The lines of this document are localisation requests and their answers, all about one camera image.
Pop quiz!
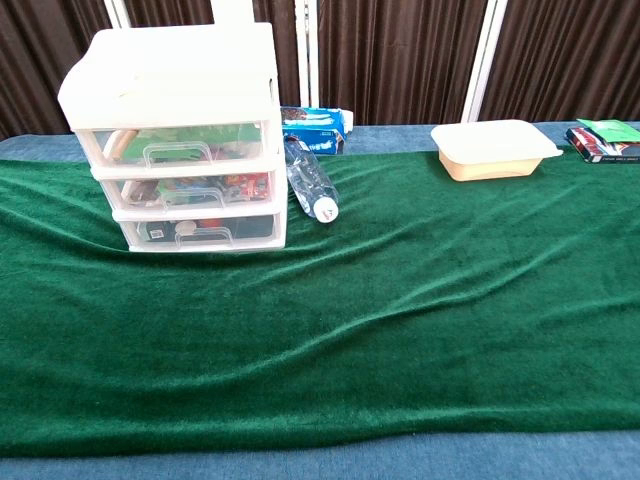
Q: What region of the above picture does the brown curtain folding screen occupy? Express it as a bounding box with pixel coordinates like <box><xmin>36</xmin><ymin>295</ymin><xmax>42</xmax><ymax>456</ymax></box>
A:
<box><xmin>0</xmin><ymin>0</ymin><xmax>640</xmax><ymax>141</ymax></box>

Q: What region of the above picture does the clear drawer with dark contents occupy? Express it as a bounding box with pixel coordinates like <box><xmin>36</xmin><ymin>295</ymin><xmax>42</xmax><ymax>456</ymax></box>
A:
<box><xmin>119</xmin><ymin>214</ymin><xmax>282</xmax><ymax>252</ymax></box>

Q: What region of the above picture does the white plastic drawer box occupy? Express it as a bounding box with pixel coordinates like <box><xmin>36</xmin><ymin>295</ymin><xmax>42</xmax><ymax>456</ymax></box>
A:
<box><xmin>57</xmin><ymin>22</ymin><xmax>289</xmax><ymax>254</ymax></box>

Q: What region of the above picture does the green foil packet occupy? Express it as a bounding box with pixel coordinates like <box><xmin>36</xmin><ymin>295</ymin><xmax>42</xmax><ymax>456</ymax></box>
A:
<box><xmin>576</xmin><ymin>118</ymin><xmax>640</xmax><ymax>145</ymax></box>

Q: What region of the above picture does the blue Oreo cookie box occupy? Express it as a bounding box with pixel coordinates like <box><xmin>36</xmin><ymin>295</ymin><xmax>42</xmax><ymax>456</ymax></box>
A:
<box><xmin>279</xmin><ymin>105</ymin><xmax>355</xmax><ymax>156</ymax></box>

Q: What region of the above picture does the green velvet cloth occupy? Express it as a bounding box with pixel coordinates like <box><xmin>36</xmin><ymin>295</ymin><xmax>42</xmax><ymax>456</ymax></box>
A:
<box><xmin>0</xmin><ymin>147</ymin><xmax>640</xmax><ymax>459</ymax></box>

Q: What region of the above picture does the clear drawer with colourful snacks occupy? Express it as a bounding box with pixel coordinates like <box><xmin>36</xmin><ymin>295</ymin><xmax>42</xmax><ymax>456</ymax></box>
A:
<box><xmin>99</xmin><ymin>172</ymin><xmax>279</xmax><ymax>212</ymax></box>

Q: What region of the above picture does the clear drawer with green contents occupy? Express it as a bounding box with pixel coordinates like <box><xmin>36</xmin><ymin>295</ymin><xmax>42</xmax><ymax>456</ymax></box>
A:
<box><xmin>74</xmin><ymin>122</ymin><xmax>274</xmax><ymax>169</ymax></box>

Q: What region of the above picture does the clear plastic water bottle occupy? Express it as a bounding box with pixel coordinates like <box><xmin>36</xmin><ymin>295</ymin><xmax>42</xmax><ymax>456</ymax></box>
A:
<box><xmin>283</xmin><ymin>135</ymin><xmax>341</xmax><ymax>225</ymax></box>

